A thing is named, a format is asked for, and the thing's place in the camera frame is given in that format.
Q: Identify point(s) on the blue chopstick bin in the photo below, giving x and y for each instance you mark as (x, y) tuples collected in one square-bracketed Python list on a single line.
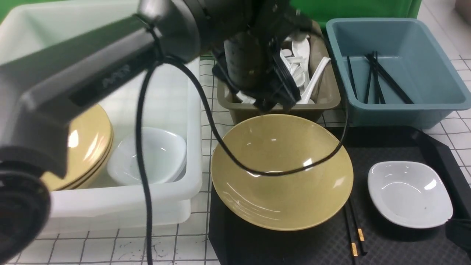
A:
[(411, 55)]

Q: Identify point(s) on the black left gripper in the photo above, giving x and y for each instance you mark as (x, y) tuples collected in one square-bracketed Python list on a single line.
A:
[(249, 61)]

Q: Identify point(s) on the black chopstick gold band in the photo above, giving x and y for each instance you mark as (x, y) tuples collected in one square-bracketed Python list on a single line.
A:
[(358, 227), (353, 239)]

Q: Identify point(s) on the white dishes in tub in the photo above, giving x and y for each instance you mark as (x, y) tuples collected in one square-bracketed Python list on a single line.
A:
[(164, 156)]

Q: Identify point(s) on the olive brown spoon bin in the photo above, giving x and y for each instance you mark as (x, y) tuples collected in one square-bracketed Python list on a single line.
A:
[(325, 96)]

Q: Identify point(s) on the green backdrop cloth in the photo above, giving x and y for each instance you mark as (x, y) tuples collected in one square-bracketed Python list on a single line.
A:
[(353, 9)]

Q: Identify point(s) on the tan noodle bowl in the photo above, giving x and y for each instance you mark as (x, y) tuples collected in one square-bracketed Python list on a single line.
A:
[(278, 143)]

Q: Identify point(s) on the pile of white spoons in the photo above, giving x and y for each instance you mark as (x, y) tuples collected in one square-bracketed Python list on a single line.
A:
[(296, 59)]

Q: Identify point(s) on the large white plastic tub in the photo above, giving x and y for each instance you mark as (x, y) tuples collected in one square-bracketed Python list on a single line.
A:
[(172, 104)]

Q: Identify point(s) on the stacked tan bowls in tub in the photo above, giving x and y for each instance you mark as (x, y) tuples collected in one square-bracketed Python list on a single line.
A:
[(89, 143)]

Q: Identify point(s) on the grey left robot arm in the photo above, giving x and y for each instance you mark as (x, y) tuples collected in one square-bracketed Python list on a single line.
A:
[(43, 92)]

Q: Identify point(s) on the black chopsticks in blue bin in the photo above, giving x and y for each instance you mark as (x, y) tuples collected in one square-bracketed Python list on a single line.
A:
[(377, 71)]

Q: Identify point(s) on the white square side dish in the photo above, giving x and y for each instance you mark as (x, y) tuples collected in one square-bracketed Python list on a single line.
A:
[(409, 194)]

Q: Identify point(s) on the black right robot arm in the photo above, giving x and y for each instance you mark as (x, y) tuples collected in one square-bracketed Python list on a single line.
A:
[(459, 232)]

